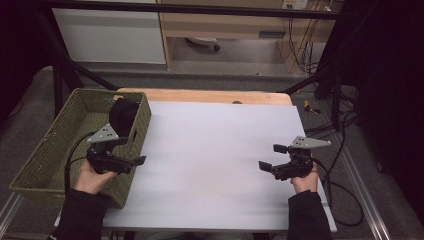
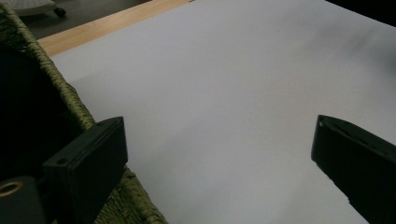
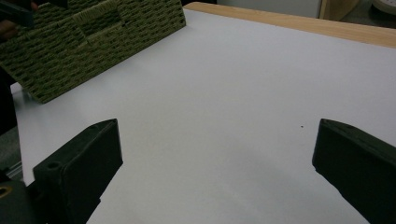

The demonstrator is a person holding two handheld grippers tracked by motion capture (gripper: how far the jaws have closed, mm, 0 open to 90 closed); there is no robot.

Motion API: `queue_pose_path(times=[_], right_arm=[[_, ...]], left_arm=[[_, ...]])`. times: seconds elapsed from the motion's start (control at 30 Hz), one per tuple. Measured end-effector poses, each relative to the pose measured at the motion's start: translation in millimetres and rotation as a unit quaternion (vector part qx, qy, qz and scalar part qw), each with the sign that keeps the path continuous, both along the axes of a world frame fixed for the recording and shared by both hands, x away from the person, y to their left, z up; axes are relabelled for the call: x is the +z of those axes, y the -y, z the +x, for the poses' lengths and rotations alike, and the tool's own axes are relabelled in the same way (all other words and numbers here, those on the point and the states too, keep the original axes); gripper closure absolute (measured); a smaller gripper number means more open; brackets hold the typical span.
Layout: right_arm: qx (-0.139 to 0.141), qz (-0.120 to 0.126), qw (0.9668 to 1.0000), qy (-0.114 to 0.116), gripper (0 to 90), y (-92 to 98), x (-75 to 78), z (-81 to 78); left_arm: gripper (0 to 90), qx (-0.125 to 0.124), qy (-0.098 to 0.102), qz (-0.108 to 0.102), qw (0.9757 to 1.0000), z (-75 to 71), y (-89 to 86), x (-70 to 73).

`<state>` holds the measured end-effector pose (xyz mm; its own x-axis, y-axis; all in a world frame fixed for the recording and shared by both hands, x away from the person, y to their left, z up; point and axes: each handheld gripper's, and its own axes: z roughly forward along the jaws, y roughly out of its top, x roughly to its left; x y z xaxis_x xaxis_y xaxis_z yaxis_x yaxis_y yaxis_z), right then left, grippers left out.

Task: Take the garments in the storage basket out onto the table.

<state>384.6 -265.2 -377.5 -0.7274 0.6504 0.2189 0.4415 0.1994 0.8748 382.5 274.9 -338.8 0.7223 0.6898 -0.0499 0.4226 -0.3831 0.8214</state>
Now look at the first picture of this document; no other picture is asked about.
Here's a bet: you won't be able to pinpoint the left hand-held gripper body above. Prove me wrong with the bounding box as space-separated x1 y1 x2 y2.
85 123 135 175

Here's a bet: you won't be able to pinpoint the wooden desk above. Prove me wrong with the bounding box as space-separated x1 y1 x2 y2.
155 0 345 73

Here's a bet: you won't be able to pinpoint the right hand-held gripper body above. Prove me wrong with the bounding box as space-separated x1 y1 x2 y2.
271 135 333 182

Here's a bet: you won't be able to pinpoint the green woven basket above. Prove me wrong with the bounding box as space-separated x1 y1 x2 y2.
8 87 153 210

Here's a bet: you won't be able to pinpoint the white table mat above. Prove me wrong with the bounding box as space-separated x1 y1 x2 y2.
102 100 338 233

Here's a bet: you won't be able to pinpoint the chair base with caster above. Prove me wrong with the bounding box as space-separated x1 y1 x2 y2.
185 36 222 52

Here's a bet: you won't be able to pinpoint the white cabinet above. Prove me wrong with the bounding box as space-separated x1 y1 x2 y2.
52 7 167 65

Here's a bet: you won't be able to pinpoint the aluminium rail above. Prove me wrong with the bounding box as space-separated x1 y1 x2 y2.
0 192 25 232
327 132 392 240

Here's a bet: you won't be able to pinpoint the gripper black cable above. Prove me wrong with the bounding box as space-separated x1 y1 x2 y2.
312 156 365 228
64 131 97 195

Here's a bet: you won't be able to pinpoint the black floor cables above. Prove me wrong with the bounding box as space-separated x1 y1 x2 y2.
304 93 360 135

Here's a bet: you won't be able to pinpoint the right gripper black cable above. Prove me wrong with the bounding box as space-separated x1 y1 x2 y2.
312 156 365 228

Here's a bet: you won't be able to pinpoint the person's right hand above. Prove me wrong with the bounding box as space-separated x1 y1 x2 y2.
290 162 320 195

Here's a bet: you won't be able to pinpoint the black metal frame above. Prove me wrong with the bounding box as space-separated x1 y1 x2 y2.
32 0 355 118

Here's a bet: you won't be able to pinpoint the white power strip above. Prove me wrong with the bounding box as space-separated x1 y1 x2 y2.
281 0 310 11

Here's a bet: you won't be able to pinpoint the person's left hand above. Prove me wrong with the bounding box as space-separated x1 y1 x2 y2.
73 158 118 196

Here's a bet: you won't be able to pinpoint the black cloth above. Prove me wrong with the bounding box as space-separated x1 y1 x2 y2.
108 97 140 138

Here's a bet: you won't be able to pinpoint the black curtain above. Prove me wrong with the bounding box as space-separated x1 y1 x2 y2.
314 0 424 216
0 0 56 125

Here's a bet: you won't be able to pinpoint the yellow and black tool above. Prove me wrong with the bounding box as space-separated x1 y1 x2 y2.
303 99 322 115

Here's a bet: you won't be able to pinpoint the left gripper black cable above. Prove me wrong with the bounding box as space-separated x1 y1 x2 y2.
64 131 97 195

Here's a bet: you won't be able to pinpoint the hanging cable bundle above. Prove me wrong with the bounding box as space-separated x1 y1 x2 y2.
282 14 322 76

